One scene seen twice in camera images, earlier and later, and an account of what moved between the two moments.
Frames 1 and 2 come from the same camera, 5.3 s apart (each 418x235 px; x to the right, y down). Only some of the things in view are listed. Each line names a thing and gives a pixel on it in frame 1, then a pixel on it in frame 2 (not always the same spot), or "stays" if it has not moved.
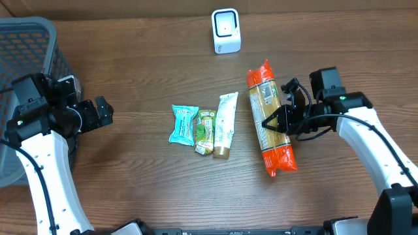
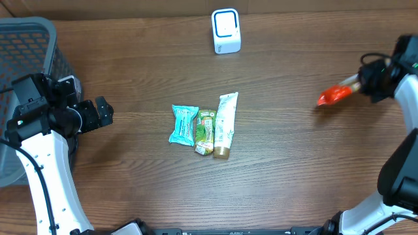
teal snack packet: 183,127 stays
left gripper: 89,108 stays
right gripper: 285,116 to 364,75
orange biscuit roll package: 275,145 to 339,91
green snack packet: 205,132 stays
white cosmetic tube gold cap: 225,125 stays
